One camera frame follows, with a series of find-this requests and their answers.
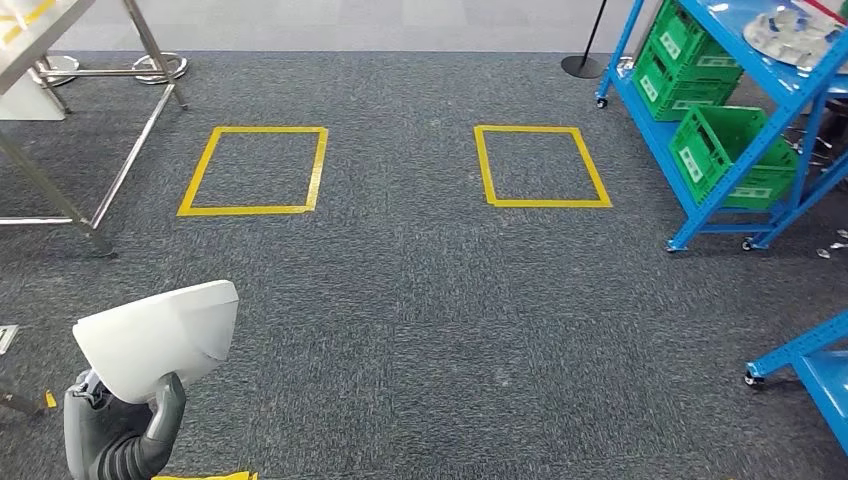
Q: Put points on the black barrier stanchion post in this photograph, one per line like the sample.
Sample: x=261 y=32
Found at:
x=583 y=66

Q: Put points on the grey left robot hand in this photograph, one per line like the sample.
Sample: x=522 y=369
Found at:
x=99 y=430

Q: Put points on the grey plastic wheel hubcap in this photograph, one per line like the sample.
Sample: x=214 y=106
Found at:
x=795 y=36

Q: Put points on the white plastic shell part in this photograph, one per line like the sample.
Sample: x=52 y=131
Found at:
x=159 y=338

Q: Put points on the yellow floor tape square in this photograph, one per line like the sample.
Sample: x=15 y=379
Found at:
x=543 y=203
x=245 y=211
x=199 y=476

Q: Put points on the round silver floor base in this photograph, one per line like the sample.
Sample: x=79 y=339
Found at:
x=56 y=69
x=159 y=69

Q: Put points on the open green plastic crate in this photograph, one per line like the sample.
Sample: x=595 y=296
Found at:
x=729 y=132

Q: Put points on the small yellow tape piece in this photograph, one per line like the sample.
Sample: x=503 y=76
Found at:
x=50 y=399

